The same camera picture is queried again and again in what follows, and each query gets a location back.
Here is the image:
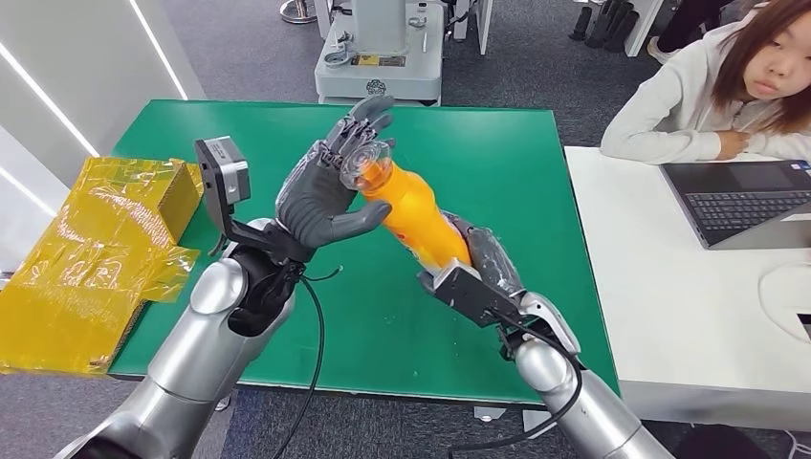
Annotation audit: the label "metal chair base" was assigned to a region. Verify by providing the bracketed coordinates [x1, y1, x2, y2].
[278, 0, 318, 27]

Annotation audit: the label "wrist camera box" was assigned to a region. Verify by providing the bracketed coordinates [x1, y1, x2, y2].
[418, 258, 527, 328]
[194, 136, 252, 237]

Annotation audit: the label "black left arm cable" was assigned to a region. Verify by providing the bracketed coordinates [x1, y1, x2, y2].
[271, 266, 344, 459]

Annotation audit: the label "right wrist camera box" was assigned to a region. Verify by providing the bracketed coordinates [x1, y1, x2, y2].
[418, 258, 527, 328]

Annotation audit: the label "person's leg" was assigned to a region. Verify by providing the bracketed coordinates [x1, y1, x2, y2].
[646, 0, 733, 65]

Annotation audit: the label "orange plastic bottle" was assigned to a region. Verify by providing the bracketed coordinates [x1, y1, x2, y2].
[340, 140, 473, 271]

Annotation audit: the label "white round object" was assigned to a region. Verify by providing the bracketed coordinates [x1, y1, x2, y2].
[756, 262, 811, 344]

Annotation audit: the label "person's hand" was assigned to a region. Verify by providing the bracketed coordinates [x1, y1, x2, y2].
[716, 129, 751, 161]

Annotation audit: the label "white desk panel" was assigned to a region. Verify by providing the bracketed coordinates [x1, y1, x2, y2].
[471, 0, 493, 57]

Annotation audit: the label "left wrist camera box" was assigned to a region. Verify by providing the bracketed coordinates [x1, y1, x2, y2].
[194, 136, 252, 237]

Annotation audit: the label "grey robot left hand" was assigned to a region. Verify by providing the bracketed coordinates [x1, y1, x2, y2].
[275, 95, 397, 251]

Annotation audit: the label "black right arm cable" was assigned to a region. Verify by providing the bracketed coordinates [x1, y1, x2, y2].
[446, 309, 585, 459]

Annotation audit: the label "person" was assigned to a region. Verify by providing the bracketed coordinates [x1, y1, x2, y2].
[600, 0, 811, 164]

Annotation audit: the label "yellow taped cardboard box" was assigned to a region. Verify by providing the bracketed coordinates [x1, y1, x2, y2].
[0, 156, 214, 380]

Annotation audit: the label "white machine base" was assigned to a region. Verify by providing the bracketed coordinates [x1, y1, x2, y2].
[314, 0, 445, 106]

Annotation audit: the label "grey laptop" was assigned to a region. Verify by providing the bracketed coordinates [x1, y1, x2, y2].
[658, 158, 811, 251]

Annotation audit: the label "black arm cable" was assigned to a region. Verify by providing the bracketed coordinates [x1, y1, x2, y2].
[271, 266, 344, 459]
[446, 309, 585, 459]

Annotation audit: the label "black stand legs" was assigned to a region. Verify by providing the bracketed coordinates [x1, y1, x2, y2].
[568, 0, 640, 54]

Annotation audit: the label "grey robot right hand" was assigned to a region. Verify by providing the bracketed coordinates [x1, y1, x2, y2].
[443, 211, 527, 299]

